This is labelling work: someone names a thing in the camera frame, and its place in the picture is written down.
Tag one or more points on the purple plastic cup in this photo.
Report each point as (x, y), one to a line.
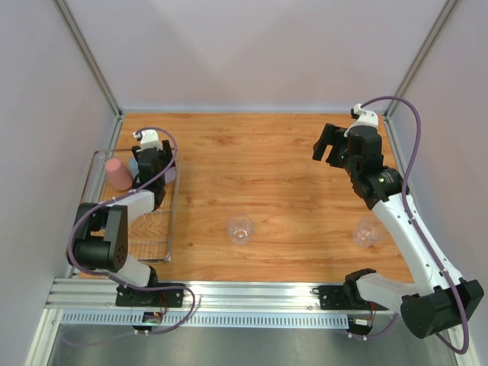
(170, 175)

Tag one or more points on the blue plastic cup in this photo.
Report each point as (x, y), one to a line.
(133, 167)

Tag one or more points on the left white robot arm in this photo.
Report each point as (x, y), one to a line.
(98, 243)

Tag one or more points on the slotted cable duct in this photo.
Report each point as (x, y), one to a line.
(210, 319)

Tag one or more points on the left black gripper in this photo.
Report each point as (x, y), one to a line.
(165, 154)

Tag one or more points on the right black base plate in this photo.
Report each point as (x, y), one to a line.
(333, 297)

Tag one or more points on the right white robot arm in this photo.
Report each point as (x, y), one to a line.
(439, 298)

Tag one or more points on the right aluminium frame post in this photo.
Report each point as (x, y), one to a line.
(447, 10)

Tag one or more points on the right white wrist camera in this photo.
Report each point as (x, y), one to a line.
(363, 117)

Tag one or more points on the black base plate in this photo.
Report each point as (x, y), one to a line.
(171, 297)
(333, 297)

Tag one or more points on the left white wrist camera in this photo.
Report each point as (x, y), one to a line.
(148, 139)

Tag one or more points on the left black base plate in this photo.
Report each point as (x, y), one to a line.
(171, 297)

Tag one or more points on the aluminium front rail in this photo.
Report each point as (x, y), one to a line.
(212, 296)

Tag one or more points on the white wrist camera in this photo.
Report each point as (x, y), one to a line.
(363, 117)
(148, 139)

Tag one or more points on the aluminium frame post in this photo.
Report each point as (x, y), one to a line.
(447, 10)
(81, 43)

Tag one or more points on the pink plastic cup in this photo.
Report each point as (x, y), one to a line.
(118, 174)

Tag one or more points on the clear glass cup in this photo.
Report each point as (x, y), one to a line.
(240, 229)
(369, 231)

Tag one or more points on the wire dish rack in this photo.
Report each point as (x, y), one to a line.
(151, 236)

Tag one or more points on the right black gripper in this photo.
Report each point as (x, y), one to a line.
(336, 146)

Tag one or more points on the left aluminium frame post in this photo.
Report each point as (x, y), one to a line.
(81, 43)

